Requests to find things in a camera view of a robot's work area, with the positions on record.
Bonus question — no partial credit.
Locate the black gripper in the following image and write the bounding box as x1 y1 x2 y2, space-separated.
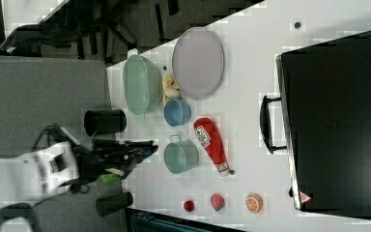
73 139 158 181

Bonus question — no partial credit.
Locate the black toaster oven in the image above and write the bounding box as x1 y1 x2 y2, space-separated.
276 30 371 220

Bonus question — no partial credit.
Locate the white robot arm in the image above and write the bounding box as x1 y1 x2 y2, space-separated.
0 140 158 202

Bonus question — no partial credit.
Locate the green metal pot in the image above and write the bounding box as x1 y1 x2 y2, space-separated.
163 134 199 174

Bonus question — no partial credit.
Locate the green spatula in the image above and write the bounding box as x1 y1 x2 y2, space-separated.
100 173 120 185

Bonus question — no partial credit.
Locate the blue cup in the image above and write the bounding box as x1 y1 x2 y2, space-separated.
163 99 191 127

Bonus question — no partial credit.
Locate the black cylindrical utensil holder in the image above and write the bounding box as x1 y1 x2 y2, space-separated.
83 109 127 136

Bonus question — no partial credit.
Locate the yellow banana toy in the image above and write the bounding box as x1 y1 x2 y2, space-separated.
162 75 181 103

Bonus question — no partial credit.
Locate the red ketchup bottle toy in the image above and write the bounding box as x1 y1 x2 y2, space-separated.
194 118 230 177

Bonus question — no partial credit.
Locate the green plastic colander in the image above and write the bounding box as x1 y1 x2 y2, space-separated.
123 48 163 116

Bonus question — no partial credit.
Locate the black cylinder cup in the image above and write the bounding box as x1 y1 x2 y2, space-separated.
96 192 133 218

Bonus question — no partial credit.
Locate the blue crate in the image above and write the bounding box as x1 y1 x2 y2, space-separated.
125 208 243 232

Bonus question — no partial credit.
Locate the red apple toy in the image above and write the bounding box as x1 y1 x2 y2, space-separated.
183 200 195 212

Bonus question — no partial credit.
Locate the pink strawberry toy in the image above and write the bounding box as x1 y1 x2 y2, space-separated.
210 193 225 212

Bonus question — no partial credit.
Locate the lilac oval plate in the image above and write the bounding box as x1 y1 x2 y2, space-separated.
172 27 224 99

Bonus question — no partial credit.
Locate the orange slice toy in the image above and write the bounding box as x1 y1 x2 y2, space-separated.
245 193 263 214

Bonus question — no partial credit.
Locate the black office chair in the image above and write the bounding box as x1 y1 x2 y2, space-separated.
0 17 89 51

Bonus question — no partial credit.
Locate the black camera stand loop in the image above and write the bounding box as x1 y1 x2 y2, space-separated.
0 203 42 232

